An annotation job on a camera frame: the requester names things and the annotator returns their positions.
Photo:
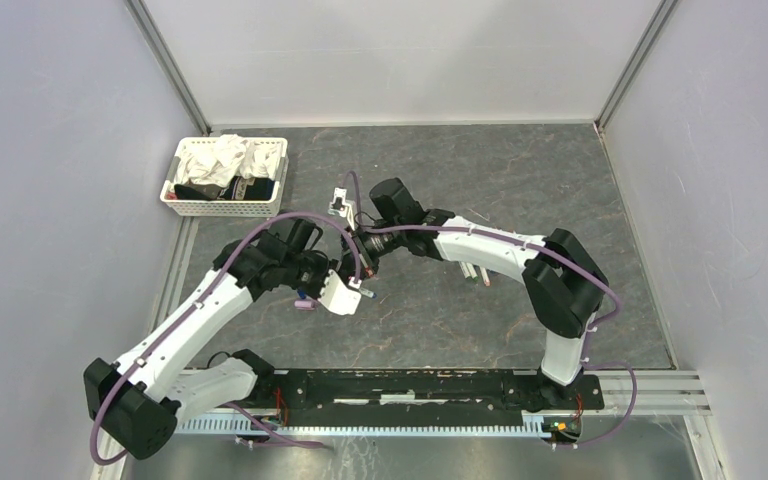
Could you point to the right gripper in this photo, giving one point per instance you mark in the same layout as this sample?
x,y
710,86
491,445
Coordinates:
x,y
368,265

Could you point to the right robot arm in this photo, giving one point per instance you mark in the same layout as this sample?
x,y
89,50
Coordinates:
x,y
563,283

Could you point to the grey cable duct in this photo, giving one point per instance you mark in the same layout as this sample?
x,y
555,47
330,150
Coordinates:
x,y
231,423

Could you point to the white crumpled cloth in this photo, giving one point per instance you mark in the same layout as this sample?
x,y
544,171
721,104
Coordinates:
x,y
218,160

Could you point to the clear cap blue pen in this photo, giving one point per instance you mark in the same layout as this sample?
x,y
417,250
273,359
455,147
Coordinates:
x,y
367,293

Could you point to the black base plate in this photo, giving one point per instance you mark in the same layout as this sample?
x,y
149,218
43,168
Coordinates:
x,y
417,398

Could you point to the white plastic basket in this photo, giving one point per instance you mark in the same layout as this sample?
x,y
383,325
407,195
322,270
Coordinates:
x,y
256,197

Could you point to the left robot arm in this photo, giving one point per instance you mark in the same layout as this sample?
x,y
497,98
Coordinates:
x,y
136,401

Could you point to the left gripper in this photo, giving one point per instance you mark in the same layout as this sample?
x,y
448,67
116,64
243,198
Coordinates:
x,y
326,266

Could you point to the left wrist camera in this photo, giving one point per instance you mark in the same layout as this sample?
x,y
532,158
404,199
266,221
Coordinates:
x,y
338,296

